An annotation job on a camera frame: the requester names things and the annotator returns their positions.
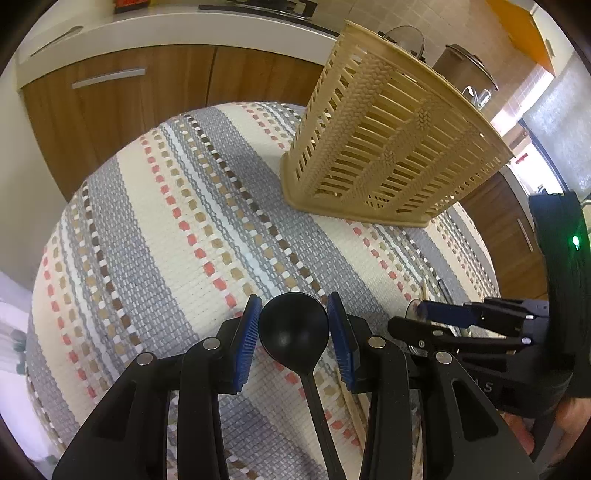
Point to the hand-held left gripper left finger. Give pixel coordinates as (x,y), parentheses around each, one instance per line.
(244,344)

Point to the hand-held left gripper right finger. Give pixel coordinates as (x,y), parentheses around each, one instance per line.
(342,344)

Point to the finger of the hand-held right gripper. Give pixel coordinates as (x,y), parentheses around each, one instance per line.
(415,332)
(450,314)

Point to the grey metal utensil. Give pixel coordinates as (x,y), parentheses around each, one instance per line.
(444,290)

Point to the clear plastic spoon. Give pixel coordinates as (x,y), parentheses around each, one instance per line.
(412,308)

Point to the wooden chopstick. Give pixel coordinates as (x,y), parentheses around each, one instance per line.
(354,415)
(425,291)
(419,443)

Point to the black plastic spoon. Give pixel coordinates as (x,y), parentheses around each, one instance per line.
(291,327)

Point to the beige plastic utensil basket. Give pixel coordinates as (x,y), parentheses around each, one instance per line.
(369,161)

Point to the person's right hand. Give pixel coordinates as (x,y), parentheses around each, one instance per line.
(519,434)

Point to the wooden cabinet door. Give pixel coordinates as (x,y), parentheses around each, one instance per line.
(496,217)
(92,134)

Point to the striped woven table mat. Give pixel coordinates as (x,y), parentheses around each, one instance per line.
(161,230)

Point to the frosted window pane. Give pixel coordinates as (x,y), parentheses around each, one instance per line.
(563,129)

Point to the shiny metal fitting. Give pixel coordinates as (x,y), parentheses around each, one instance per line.
(478,96)

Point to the brown rice cooker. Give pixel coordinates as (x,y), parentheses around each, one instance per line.
(464,64)

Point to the wooden chopsticks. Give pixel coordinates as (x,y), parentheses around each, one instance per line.
(258,78)

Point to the glass wok lid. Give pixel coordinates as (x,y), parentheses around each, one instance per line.
(401,40)

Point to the white kitchen countertop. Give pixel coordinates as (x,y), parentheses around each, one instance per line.
(161,27)

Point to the black glass gas stove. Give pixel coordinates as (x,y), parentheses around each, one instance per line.
(258,5)

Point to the grey kitchen knife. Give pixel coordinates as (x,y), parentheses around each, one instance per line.
(55,41)

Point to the orange wall cabinet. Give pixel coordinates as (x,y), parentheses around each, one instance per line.
(521,27)

